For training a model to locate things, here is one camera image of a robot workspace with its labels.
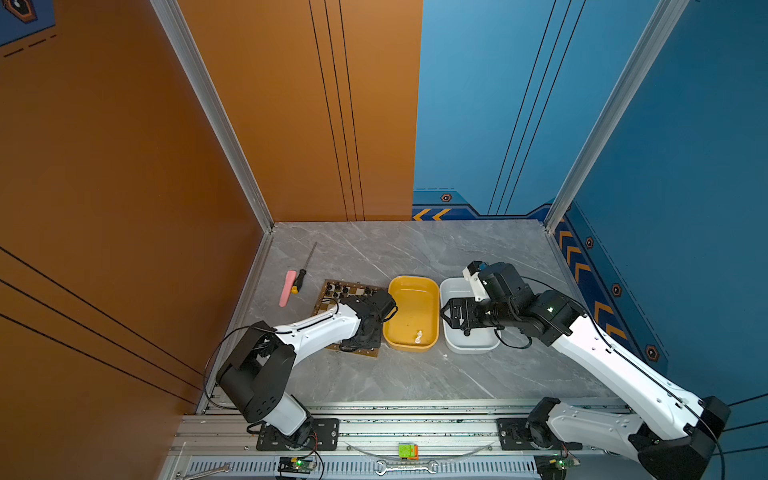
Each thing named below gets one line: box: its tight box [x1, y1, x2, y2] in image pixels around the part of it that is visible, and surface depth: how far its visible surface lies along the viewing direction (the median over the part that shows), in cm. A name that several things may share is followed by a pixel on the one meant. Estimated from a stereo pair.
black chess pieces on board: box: [325, 282, 377, 298], surface depth 101 cm
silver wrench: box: [376, 460, 439, 476], surface depth 71 cm
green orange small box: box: [398, 444, 419, 460], surface depth 71 cm
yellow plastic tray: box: [382, 275, 440, 352], surface depth 94 cm
